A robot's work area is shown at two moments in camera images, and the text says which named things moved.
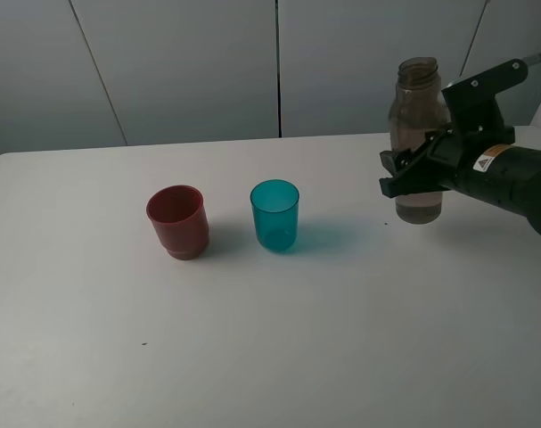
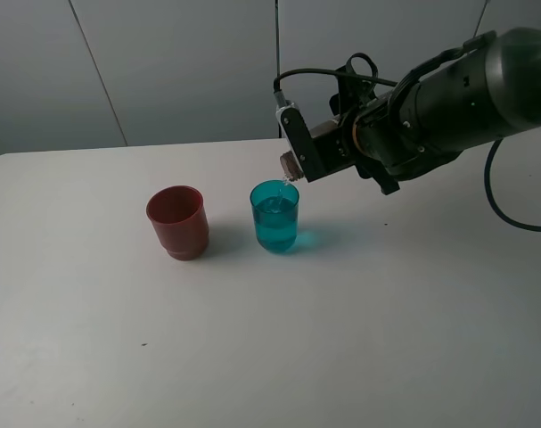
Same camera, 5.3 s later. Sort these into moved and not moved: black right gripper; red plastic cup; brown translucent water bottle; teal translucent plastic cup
Moved: brown translucent water bottle; black right gripper
Not moved: red plastic cup; teal translucent plastic cup
